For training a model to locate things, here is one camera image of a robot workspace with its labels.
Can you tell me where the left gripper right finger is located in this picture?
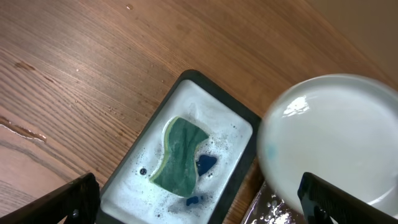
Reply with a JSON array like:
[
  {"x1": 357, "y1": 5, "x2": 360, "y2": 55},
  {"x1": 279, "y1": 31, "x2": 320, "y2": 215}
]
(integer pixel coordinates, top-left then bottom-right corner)
[{"x1": 297, "y1": 172, "x2": 397, "y2": 224}]

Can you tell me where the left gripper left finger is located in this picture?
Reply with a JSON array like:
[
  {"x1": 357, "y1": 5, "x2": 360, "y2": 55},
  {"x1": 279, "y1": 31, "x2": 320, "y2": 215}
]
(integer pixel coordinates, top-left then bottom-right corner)
[{"x1": 1, "y1": 172, "x2": 100, "y2": 224}]

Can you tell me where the light blue plate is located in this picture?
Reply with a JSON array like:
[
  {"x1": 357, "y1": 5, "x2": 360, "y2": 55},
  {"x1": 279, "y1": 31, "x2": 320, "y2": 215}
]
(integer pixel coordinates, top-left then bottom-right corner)
[{"x1": 257, "y1": 74, "x2": 397, "y2": 217}]

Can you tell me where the green yellow sponge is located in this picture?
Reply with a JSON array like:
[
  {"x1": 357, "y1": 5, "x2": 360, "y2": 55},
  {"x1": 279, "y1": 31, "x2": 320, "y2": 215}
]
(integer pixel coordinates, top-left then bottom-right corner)
[{"x1": 150, "y1": 117, "x2": 209, "y2": 198}]

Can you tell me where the dark soapy water tray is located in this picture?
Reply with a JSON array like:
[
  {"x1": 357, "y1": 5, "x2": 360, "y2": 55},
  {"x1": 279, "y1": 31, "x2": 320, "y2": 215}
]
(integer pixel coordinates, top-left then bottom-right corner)
[{"x1": 97, "y1": 70, "x2": 261, "y2": 223}]

